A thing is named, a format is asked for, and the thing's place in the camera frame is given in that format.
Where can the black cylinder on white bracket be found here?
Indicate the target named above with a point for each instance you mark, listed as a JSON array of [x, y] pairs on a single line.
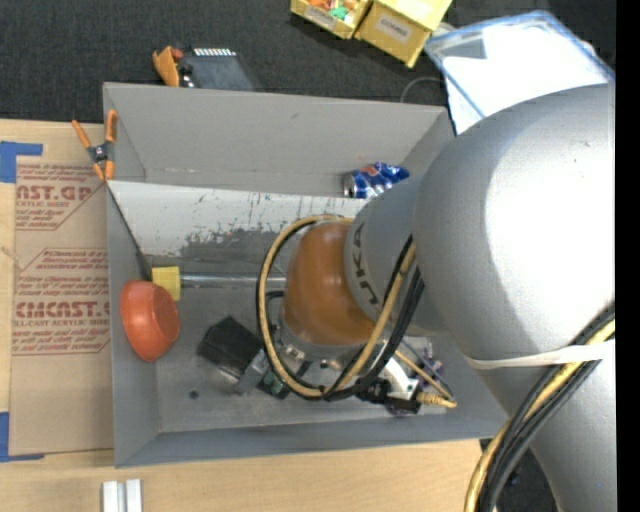
[[400, 377]]

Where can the black box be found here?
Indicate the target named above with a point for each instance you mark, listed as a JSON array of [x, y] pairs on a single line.
[[227, 342]]

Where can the grey metal bin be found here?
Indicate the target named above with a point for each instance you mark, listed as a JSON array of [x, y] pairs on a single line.
[[260, 135]]

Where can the orange plastic bowl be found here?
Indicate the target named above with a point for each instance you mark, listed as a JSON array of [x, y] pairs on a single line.
[[150, 320]]

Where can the crushed blue drink can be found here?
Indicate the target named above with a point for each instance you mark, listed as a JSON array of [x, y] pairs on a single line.
[[372, 179]]

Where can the brown cardboard board, red print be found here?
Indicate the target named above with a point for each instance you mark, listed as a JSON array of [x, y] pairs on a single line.
[[60, 390]]

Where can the yellow sponge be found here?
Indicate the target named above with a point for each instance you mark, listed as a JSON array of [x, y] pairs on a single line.
[[166, 281]]

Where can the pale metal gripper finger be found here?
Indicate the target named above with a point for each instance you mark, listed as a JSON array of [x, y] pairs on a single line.
[[251, 374]]

